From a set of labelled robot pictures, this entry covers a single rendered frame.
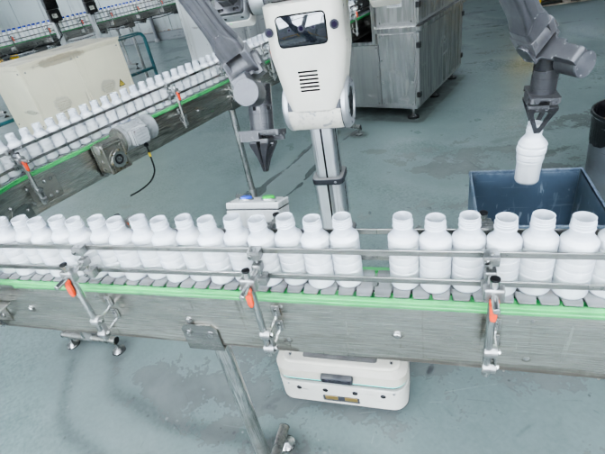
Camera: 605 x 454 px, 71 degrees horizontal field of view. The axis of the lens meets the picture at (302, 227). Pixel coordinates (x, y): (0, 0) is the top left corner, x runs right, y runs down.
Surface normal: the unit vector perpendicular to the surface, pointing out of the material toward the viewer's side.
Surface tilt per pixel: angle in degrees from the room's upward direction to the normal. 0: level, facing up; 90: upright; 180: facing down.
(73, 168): 90
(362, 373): 31
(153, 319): 90
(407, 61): 90
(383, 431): 0
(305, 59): 90
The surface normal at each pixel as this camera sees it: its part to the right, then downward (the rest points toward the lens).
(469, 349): -0.24, 0.56
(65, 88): 0.83, 0.18
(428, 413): -0.16, -0.83
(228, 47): 0.08, 0.64
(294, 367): -0.26, -0.42
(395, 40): -0.52, 0.53
